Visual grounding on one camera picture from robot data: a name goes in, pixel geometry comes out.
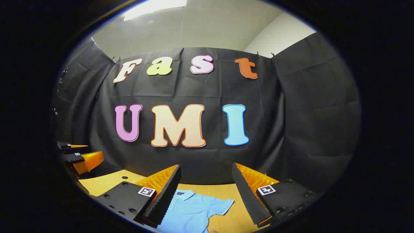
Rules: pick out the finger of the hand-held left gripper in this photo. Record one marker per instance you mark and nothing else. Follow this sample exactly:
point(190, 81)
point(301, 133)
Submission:
point(72, 158)
point(66, 147)

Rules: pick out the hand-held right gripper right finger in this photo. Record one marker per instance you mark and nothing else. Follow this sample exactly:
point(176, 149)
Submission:
point(247, 197)

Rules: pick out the light blue polo T-shirt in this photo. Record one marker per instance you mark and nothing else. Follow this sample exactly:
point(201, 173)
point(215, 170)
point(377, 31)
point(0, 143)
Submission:
point(190, 210)

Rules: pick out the black backdrop cloth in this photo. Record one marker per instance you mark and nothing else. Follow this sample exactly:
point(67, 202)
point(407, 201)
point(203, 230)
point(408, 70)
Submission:
point(210, 90)

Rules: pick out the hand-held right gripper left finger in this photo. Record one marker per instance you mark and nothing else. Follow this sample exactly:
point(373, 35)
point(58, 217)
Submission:
point(165, 197)

